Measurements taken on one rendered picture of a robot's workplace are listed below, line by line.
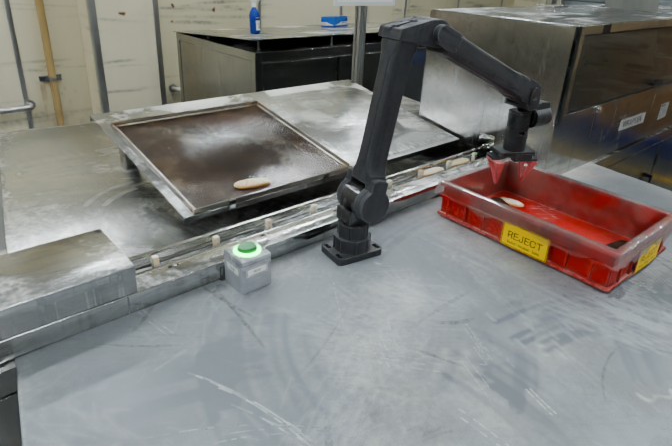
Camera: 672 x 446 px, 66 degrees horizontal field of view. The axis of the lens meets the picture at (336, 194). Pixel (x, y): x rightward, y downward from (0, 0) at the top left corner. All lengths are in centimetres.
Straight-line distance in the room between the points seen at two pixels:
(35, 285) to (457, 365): 72
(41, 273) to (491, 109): 139
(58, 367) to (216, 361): 25
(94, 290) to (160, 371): 19
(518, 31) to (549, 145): 36
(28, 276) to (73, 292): 9
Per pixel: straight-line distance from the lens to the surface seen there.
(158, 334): 100
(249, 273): 105
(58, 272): 103
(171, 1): 511
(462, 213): 139
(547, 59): 172
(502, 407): 90
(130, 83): 471
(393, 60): 108
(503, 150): 145
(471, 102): 187
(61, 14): 480
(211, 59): 356
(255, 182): 136
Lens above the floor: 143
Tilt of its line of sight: 24 degrees down
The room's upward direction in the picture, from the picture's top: 3 degrees clockwise
